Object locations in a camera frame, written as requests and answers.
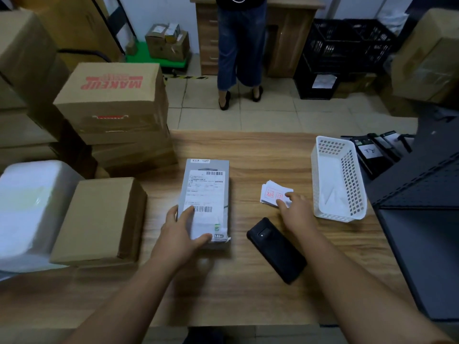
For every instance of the stack of white stickers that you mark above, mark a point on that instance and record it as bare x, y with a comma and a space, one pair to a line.
272, 193

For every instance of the small plain cardboard box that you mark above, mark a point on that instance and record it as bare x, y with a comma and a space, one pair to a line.
97, 222

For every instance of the small labelled cardboard box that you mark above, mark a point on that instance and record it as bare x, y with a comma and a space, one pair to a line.
156, 31

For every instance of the person's right hand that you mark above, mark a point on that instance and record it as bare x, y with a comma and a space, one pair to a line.
301, 214

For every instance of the black flat device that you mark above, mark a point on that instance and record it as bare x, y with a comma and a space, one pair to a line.
385, 146
396, 141
407, 141

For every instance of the green platform trolley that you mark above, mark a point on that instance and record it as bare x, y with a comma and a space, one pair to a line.
143, 57

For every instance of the tiny cardboard box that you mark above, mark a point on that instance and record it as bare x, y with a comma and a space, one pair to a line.
131, 48

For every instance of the dark metal shelf rack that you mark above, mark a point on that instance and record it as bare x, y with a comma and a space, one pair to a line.
423, 254
437, 1

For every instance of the medium taped cardboard box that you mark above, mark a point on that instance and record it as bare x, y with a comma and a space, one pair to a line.
168, 50

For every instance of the white plastic bag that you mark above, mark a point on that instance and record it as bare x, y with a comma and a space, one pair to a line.
392, 19

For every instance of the grey product box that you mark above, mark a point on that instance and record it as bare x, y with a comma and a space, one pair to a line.
206, 189

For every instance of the stack of large cardboard boxes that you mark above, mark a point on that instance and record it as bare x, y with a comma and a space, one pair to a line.
71, 28

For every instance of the white perforated plastic tray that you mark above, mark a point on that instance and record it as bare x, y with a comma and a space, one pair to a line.
333, 186

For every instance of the small yellowish cardboard box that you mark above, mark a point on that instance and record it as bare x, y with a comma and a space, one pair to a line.
173, 32

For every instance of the wooden drawer desk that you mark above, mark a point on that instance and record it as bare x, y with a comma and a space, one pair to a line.
290, 39

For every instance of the person's left forearm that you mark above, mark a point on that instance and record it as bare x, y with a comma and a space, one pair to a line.
122, 300

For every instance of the black plastic crate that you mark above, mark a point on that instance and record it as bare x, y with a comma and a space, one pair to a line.
330, 46
376, 42

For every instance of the white foam parcel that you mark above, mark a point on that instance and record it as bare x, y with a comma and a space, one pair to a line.
36, 211

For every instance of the black plastic crates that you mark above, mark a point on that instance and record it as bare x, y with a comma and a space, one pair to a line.
304, 89

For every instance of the person's left hand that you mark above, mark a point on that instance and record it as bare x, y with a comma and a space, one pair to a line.
175, 243

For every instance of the black scanners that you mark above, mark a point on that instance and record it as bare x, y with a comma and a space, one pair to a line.
367, 155

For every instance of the person's right forearm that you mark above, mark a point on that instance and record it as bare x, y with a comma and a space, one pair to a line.
365, 286

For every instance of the black handheld scanner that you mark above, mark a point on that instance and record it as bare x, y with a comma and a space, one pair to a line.
276, 250

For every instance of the black office chair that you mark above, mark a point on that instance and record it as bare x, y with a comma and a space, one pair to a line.
86, 51

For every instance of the red printed cardboard box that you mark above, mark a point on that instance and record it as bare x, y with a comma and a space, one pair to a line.
111, 96

